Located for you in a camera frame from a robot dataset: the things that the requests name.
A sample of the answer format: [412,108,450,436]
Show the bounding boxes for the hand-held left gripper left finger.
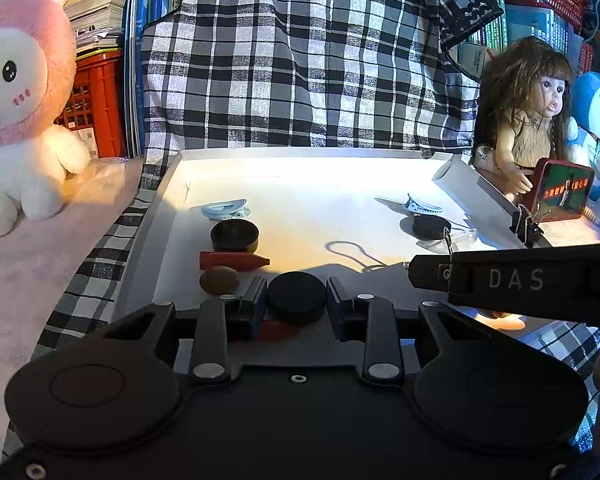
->
[97,276,269,385]

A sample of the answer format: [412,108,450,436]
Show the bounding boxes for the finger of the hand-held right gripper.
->
[408,253,454,289]

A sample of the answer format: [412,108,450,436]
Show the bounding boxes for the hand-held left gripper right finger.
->
[326,276,496,385]

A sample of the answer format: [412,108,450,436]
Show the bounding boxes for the red cone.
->
[259,319,302,344]
[199,251,271,273]

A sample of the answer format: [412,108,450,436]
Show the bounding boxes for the black round puck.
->
[266,271,328,325]

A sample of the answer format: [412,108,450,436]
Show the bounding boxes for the brown round nut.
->
[199,266,241,295]

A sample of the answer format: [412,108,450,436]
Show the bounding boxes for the clear plastic cup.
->
[427,227,479,254]

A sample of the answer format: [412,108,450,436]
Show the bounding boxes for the small black round lid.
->
[412,214,452,240]

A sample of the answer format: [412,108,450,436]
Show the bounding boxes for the teal hair clip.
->
[404,193,446,217]

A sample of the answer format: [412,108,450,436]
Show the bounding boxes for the black round jar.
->
[210,219,260,254]

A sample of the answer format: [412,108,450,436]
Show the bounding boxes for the light blue hair clip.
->
[200,198,252,221]

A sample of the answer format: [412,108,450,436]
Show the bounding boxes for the white cardboard box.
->
[112,147,554,362]

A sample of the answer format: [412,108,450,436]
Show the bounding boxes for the black binder clip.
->
[509,203,551,249]

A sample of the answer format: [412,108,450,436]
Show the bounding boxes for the smartphone with red case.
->
[529,157,596,223]

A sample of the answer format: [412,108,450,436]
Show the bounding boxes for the blue white cat plush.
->
[561,71,600,222]

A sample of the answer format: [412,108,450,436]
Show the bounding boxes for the long-haired brown doll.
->
[472,36,577,197]

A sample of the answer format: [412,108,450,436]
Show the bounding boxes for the pale pink table cover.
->
[0,154,147,462]

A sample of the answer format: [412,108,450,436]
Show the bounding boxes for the black white plaid cloth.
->
[2,0,600,457]

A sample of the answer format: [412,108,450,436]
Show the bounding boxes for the row of books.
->
[454,0,600,86]

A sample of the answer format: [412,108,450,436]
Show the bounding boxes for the red plastic crate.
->
[54,50,129,159]

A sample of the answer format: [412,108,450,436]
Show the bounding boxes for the blue upright folders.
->
[122,0,182,159]

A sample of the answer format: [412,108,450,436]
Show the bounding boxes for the pink white rabbit plush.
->
[0,0,92,239]

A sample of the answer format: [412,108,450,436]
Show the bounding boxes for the stack of magazines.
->
[61,0,132,57]

